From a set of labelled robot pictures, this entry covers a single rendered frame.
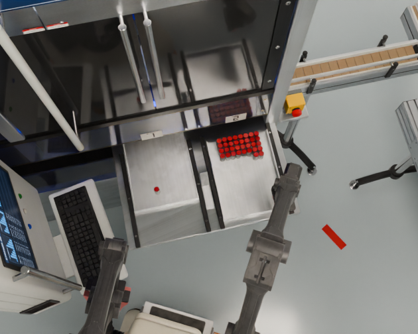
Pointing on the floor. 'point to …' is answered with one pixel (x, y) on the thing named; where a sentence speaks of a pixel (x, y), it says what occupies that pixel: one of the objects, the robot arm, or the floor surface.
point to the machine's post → (290, 56)
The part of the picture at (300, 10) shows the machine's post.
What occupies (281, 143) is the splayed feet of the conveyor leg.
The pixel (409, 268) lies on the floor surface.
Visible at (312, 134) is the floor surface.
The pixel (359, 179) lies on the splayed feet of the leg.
